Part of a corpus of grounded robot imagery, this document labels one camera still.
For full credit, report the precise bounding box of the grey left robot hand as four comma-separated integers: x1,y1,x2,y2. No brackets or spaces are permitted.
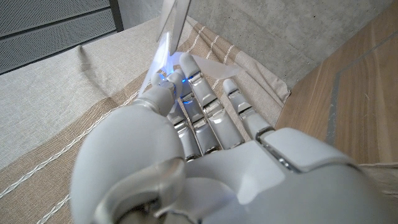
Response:
70,52,398,224

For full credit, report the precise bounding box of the beige striped curtain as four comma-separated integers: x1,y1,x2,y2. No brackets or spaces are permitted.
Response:
0,15,292,224

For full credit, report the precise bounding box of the grey tape strip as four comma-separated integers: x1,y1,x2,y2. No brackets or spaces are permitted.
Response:
325,70,345,147
337,29,398,75

